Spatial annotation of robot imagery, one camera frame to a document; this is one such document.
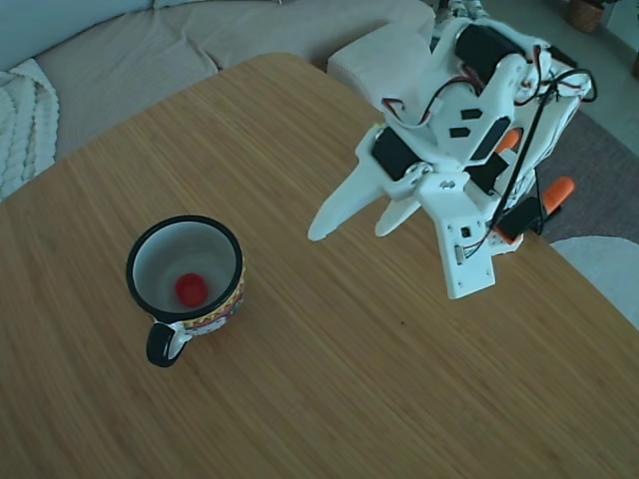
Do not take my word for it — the red bottle cap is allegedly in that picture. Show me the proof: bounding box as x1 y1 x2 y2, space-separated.
174 272 210 306

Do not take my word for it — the patterned enamel cup black rim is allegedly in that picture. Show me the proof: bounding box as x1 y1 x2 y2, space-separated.
125 214 247 369

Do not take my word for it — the white ottoman cushion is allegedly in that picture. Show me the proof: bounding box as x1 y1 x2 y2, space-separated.
326 27 440 126

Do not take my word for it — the orange and black clamp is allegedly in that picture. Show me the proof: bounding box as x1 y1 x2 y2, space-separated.
493 127 523 156
496 176 576 245

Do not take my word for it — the white sneaker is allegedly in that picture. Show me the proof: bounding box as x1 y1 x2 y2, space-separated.
431 7 458 32
461 0 491 22

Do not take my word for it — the grey rug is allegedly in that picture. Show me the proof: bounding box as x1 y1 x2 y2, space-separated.
533 44 639 245

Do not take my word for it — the white round rug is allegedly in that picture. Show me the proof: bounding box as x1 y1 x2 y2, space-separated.
548 234 639 333

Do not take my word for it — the brown woven basket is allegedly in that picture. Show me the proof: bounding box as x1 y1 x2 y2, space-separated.
567 0 609 35

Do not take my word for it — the beige sofa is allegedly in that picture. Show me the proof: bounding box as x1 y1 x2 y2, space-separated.
0 0 435 166

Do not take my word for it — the white knit blanket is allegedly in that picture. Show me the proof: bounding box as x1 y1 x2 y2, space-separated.
0 58 61 201

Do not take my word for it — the red white black servo wire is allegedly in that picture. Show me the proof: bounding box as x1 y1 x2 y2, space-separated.
381 79 483 127

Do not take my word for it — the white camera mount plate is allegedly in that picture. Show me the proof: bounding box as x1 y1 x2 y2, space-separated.
415 171 498 301

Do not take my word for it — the black camera cable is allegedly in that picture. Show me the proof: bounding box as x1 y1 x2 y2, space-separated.
468 67 599 250

